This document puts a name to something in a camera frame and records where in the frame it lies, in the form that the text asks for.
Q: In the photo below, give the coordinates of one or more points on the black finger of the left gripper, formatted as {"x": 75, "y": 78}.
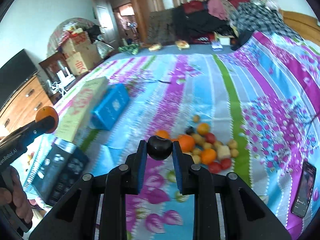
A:
{"x": 38, "y": 128}

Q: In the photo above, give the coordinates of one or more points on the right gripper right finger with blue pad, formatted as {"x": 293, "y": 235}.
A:
{"x": 185, "y": 171}

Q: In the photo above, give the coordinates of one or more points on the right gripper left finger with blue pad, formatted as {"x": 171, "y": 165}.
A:
{"x": 136, "y": 163}

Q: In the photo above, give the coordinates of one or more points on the dark purple plum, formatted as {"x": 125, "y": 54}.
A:
{"x": 159, "y": 148}

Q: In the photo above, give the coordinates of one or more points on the person's left hand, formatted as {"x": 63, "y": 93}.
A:
{"x": 17, "y": 197}

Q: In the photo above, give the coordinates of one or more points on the large orange in pile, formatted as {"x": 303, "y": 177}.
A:
{"x": 186, "y": 142}

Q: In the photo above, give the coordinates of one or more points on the wooden drawer dresser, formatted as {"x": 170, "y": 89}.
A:
{"x": 22, "y": 107}

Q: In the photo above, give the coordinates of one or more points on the orange at pile bottom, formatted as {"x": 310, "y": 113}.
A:
{"x": 208, "y": 156}

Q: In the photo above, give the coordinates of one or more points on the red tomato lower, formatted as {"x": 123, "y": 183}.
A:
{"x": 215, "y": 167}

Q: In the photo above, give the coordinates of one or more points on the red tomato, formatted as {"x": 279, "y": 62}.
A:
{"x": 225, "y": 163}
{"x": 215, "y": 167}

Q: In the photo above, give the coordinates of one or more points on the small orange top of pile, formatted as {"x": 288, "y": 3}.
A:
{"x": 203, "y": 129}

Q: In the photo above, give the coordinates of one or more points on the beige cut fruit chunk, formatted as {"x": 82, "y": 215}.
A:
{"x": 223, "y": 152}

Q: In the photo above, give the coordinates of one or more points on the red tomato right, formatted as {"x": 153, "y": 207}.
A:
{"x": 225, "y": 163}

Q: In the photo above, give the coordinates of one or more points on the gold red gift box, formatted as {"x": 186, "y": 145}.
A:
{"x": 74, "y": 123}

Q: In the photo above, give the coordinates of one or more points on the lone yellow longan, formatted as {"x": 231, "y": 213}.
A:
{"x": 196, "y": 118}

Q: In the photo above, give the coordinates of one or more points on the dark navy box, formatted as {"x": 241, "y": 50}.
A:
{"x": 60, "y": 170}

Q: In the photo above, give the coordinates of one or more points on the black television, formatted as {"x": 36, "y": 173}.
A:
{"x": 14, "y": 74}

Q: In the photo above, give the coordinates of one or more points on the blue gift box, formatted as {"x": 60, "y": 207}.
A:
{"x": 106, "y": 113}

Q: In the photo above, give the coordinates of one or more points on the floral striped bedsheet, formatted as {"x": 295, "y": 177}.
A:
{"x": 265, "y": 96}

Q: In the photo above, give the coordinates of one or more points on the cardboard boxes stack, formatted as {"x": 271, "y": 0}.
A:
{"x": 80, "y": 53}

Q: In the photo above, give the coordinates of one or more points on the white tissue box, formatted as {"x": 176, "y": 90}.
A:
{"x": 216, "y": 45}

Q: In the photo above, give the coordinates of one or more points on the black smartphone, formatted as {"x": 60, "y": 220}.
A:
{"x": 305, "y": 190}

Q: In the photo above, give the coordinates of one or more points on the pile of clothes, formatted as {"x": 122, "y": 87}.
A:
{"x": 200, "y": 19}

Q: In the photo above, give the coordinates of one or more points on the wooden headboard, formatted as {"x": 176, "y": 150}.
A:
{"x": 307, "y": 26}

